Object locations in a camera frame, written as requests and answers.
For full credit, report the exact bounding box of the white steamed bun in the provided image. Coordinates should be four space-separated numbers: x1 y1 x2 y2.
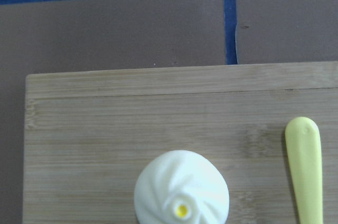
134 150 230 223

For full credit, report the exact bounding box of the wooden cutting board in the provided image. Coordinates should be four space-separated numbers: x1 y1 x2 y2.
23 62 337 223

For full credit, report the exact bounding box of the yellow plastic knife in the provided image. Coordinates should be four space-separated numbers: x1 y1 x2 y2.
285 117 323 223

